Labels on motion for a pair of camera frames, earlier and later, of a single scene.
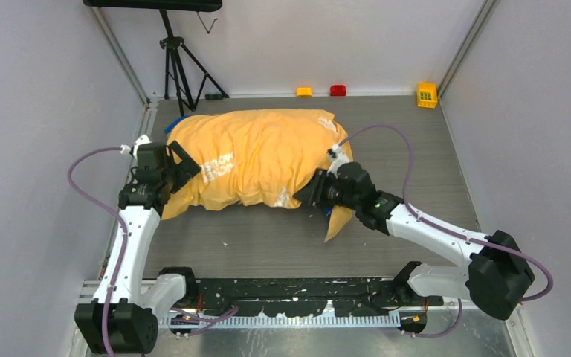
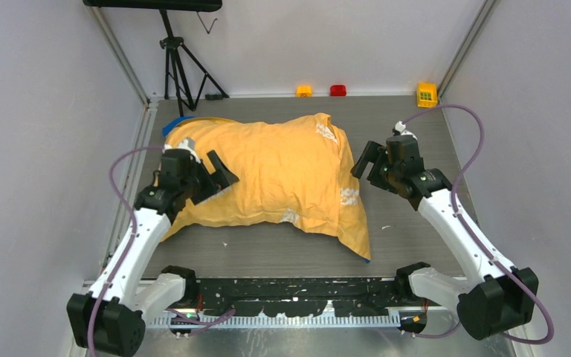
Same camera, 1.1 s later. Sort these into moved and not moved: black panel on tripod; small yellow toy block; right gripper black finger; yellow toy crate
Moved: right gripper black finger
Not moved: black panel on tripod; yellow toy crate; small yellow toy block
